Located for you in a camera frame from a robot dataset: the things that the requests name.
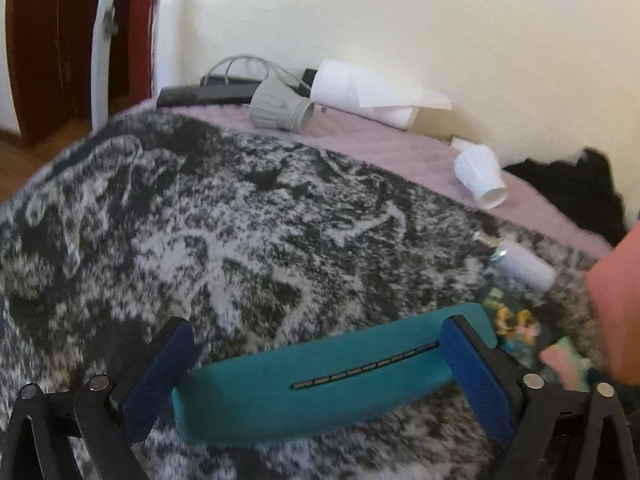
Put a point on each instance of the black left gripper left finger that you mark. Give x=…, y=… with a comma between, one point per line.
x=110, y=414

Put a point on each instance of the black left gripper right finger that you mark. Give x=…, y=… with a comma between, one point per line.
x=539, y=430

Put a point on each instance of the pink green refill pouch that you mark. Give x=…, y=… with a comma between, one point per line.
x=567, y=364

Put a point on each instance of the dark green illustrated card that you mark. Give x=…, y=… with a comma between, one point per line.
x=515, y=326

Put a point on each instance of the teal glasses case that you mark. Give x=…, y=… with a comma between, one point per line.
x=321, y=385

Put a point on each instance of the white spray bottle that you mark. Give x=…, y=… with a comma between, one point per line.
x=518, y=262

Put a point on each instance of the white paper cup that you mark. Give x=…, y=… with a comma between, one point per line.
x=478, y=169

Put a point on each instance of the grey paper cup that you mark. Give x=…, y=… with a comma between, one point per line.
x=276, y=106

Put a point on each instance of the pink cardboard storage box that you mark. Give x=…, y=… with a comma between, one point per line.
x=613, y=286

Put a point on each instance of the black white patterned blanket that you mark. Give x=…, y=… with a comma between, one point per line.
x=257, y=242

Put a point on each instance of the black clothing pile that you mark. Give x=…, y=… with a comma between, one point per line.
x=583, y=191

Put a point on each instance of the pink quilted bed sheet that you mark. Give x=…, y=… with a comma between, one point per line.
x=417, y=158

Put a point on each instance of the black router box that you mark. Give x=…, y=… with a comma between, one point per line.
x=218, y=94

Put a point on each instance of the dark red wooden door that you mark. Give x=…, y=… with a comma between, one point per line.
x=73, y=59

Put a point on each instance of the white paper roll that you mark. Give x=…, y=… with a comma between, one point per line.
x=357, y=90

